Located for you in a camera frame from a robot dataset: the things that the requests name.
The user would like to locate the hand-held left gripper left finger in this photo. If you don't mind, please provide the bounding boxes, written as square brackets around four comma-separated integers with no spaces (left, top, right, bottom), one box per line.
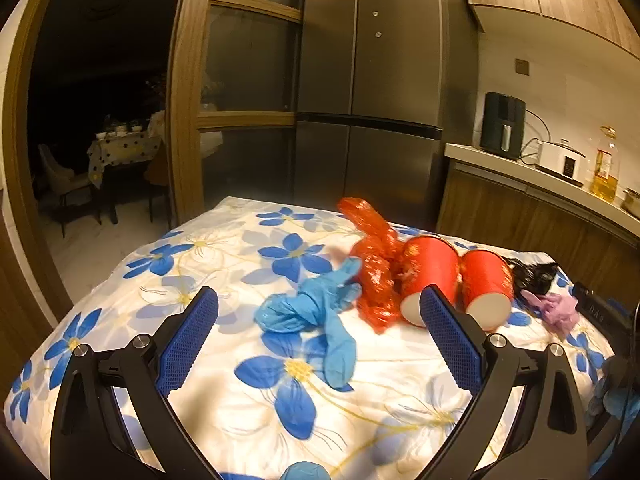
[50,286,221,480]

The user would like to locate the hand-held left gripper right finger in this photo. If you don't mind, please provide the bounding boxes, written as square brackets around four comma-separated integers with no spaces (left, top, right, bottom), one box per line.
[419,284,588,480]

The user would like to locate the small pale purple plastic bag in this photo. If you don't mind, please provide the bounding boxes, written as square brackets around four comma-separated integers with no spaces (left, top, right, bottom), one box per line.
[517,292,582,334]

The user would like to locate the red paper cup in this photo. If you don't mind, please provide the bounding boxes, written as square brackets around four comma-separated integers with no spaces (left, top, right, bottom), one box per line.
[397,236,460,328]
[459,249,516,332]

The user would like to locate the small black plastic bag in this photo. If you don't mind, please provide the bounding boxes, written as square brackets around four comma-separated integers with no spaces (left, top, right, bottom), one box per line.
[500,256,560,297]

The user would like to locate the red crinkled plastic bag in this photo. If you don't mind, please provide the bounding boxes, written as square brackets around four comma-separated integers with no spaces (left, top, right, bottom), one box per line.
[336,197,405,335]

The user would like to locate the small blue plastic bag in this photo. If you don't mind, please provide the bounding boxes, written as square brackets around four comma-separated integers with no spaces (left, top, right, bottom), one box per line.
[254,256,362,392]

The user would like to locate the person's right hand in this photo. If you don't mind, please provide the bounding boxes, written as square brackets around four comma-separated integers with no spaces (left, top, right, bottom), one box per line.
[589,355,640,427]

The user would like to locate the person's left hand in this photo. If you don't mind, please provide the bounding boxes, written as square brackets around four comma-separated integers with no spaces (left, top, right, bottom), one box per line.
[280,462,332,480]

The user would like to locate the blue floral white tablecloth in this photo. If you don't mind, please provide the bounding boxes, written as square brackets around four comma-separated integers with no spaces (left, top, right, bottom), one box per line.
[0,196,618,480]

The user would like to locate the wooden lower cabinets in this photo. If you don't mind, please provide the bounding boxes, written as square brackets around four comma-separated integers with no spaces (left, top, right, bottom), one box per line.
[436,160,640,306]

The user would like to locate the cooking oil bottle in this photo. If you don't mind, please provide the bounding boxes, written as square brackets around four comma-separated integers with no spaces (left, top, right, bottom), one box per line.
[590,126,622,204]

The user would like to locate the white rice cooker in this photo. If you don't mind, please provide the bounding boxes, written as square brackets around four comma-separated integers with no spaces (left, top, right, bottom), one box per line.
[535,139,587,181]

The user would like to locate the white kitchen countertop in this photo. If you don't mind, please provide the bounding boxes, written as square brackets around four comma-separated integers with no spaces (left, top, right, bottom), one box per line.
[444,142,640,233]

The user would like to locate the polka dot dining table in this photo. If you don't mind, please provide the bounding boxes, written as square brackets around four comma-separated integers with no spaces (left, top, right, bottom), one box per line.
[87,110,167,226]

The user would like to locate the dining chair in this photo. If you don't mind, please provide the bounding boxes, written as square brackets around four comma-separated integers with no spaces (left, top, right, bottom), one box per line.
[37,142,103,238]

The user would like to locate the black air fryer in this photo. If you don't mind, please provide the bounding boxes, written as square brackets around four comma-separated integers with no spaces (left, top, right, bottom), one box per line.
[480,92,527,161]

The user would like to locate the wooden glass panel door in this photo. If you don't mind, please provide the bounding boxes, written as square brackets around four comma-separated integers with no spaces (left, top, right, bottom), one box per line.
[167,0,306,231]

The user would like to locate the dark steel refrigerator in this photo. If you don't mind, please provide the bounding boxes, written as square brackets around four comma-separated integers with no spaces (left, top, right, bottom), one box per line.
[292,0,481,233]

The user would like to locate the black power cable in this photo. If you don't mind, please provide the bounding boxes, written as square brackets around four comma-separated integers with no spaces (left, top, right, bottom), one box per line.
[520,110,551,166]

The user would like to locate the wooden doorway frame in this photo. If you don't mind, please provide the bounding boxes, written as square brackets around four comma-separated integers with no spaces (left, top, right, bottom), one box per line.
[0,0,76,396]

